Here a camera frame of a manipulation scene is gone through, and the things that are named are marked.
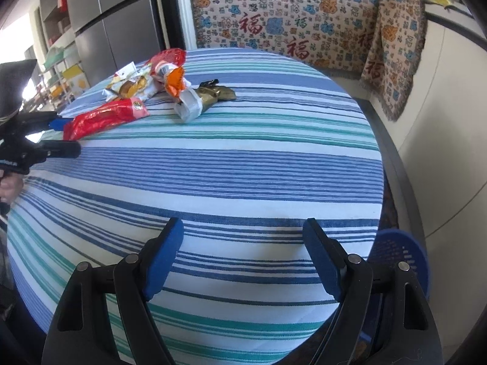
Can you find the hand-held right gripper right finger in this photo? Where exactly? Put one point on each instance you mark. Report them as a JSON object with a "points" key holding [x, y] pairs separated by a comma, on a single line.
{"points": [[323, 262]]}

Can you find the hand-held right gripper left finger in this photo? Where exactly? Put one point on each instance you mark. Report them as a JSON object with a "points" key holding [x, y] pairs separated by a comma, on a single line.
{"points": [[161, 258]]}

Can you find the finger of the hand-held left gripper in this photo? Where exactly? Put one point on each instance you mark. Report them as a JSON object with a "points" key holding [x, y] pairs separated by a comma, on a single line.
{"points": [[61, 150], [59, 123]]}

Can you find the long red snack wrapper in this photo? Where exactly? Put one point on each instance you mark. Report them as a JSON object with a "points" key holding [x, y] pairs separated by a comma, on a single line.
{"points": [[106, 118]]}

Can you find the blue plastic basket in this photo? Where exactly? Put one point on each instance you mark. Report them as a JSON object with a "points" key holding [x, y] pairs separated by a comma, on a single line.
{"points": [[399, 247]]}

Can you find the person's left hand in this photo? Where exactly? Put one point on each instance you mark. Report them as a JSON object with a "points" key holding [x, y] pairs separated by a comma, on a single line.
{"points": [[11, 189]]}

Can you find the yellow green cardboard box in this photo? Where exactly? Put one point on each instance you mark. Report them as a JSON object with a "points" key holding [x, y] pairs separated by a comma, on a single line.
{"points": [[74, 81]]}

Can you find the white storage rack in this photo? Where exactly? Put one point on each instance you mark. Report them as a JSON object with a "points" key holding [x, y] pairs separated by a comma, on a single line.
{"points": [[49, 80]]}

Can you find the yellow printed snack wrapper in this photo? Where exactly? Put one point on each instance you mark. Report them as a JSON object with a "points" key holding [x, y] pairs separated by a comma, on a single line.
{"points": [[133, 83]]}

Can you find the white paper scrap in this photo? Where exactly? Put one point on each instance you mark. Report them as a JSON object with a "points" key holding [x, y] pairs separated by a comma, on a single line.
{"points": [[125, 70]]}

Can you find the blue striped tablecloth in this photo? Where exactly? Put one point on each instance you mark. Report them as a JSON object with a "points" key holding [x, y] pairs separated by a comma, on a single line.
{"points": [[209, 182]]}

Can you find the grey refrigerator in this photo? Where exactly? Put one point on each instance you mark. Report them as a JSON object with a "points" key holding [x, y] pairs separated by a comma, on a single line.
{"points": [[114, 15]]}

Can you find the orange wrapper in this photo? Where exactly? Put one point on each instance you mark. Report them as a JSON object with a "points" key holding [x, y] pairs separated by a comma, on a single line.
{"points": [[175, 80]]}

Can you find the red snack packet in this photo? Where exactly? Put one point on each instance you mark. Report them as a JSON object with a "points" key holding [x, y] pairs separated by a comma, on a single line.
{"points": [[167, 59]]}

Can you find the white crumpled wrapper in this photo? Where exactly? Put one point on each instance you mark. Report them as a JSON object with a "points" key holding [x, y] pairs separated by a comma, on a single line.
{"points": [[188, 106]]}

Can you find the gold foil wrapper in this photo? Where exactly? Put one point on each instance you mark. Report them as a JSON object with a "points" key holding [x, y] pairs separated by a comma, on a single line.
{"points": [[217, 93]]}

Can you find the small printed blanket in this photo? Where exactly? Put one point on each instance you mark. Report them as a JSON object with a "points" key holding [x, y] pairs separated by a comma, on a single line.
{"points": [[393, 57]]}

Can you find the large printed blanket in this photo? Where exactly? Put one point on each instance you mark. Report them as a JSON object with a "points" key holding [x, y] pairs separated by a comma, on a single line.
{"points": [[281, 19]]}

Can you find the wall shelf unit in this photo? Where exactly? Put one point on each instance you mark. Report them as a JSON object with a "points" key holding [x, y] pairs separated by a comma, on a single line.
{"points": [[53, 15]]}

